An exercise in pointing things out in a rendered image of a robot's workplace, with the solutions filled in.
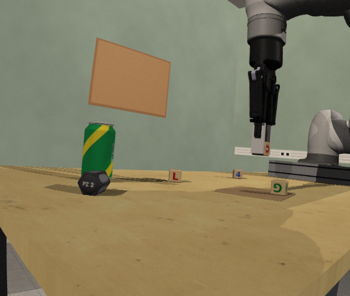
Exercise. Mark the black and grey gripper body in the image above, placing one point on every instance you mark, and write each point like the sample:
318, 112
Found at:
266, 54

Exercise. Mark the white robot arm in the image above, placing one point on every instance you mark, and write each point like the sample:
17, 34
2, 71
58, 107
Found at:
329, 135

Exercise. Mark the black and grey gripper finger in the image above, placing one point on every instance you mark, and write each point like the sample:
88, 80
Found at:
272, 102
258, 96

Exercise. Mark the green and yellow drink can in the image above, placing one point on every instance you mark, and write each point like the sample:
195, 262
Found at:
98, 150

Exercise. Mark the tan square mat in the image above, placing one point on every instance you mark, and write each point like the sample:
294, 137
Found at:
255, 192

